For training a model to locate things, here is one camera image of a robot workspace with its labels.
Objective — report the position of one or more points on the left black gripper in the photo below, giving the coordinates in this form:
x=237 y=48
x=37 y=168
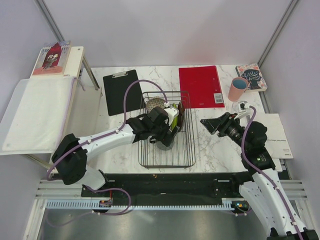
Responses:
x=165 y=138

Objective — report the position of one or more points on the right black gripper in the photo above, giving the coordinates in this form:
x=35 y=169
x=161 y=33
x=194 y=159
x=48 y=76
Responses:
x=221 y=123

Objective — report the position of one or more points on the pink plastic cup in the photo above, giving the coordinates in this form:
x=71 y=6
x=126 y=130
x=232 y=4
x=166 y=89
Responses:
x=234 y=94

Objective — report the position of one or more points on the light blue plastic cup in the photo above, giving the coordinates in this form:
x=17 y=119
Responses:
x=240 y=83

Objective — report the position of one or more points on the grey ceramic mug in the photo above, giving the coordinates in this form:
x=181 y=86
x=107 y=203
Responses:
x=162 y=143

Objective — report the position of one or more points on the clear drinking glass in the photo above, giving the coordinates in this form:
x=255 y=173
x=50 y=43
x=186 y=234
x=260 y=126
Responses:
x=237 y=106

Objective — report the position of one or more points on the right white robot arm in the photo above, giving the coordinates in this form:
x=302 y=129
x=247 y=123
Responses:
x=260 y=184

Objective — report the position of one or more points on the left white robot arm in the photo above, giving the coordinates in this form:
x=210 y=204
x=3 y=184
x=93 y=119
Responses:
x=73 y=154

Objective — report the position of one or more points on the green plate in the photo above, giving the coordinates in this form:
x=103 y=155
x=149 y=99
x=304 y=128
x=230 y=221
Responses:
x=175 y=120

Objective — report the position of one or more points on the dark brown floral plate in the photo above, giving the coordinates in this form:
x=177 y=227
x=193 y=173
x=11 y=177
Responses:
x=181 y=115

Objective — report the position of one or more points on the patterned ceramic bowl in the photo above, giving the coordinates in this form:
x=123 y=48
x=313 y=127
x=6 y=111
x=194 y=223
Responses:
x=155 y=102

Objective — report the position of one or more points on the red folder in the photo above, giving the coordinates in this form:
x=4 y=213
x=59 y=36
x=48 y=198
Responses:
x=202 y=85

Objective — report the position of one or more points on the Little Women book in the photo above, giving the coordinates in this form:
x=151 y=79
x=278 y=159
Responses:
x=253 y=75

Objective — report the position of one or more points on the white spiral notebook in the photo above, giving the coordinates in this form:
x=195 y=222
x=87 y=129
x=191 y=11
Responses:
x=276 y=143

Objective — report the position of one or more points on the black clipboard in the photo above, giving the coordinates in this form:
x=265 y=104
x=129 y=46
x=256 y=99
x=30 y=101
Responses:
x=115 y=86

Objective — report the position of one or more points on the red cover book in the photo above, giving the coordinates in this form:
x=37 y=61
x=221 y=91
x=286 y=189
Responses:
x=52 y=59

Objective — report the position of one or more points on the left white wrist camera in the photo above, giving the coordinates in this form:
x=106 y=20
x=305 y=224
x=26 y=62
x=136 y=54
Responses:
x=171 y=111

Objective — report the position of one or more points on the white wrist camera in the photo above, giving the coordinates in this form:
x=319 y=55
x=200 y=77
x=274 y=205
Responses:
x=241 y=115
x=171 y=111

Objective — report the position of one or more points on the grey wire dish rack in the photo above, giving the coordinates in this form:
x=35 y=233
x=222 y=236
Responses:
x=182 y=154

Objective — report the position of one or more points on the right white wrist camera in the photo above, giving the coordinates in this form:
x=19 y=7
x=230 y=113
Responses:
x=241 y=115

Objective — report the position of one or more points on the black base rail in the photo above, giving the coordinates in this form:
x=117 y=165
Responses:
x=176 y=188

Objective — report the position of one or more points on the light blue cable duct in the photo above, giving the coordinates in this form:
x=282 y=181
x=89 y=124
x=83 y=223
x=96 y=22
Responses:
x=101 y=205

